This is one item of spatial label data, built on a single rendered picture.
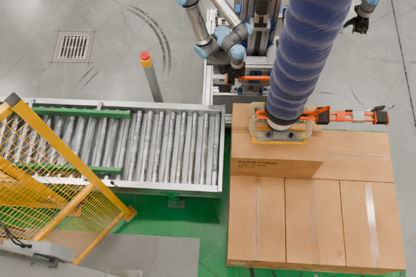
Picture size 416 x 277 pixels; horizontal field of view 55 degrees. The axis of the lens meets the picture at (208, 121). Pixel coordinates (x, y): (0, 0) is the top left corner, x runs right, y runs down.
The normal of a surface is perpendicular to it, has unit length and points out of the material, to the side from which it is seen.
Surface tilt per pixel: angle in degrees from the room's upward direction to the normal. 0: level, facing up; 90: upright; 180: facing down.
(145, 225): 0
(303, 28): 72
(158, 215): 0
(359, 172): 0
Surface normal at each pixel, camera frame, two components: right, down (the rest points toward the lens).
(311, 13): -0.50, 0.67
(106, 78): -0.03, -0.41
